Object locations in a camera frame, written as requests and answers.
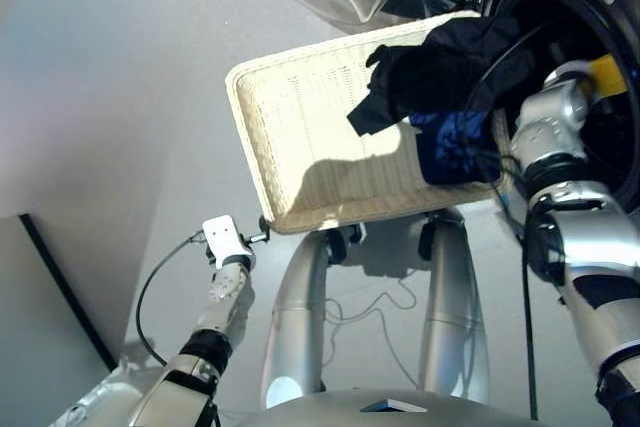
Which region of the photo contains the grey robot torso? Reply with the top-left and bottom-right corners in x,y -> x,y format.
232,388 -> 509,427

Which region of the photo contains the blue garment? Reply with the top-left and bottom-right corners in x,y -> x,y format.
407,107 -> 507,187

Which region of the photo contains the silver robot leg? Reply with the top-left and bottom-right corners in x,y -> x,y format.
416,205 -> 492,404
258,227 -> 335,409

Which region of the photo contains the thin grey floor cable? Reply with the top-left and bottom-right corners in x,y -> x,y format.
323,279 -> 419,391

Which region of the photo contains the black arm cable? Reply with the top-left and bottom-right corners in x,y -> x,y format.
135,230 -> 207,368
464,19 -> 566,421

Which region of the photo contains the pale woven laundry basket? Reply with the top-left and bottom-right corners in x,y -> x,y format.
223,9 -> 519,237

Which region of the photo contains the black garment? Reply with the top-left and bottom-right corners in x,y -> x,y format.
346,15 -> 534,139

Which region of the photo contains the black wall baseboard strip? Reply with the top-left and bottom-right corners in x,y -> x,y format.
17,213 -> 120,374

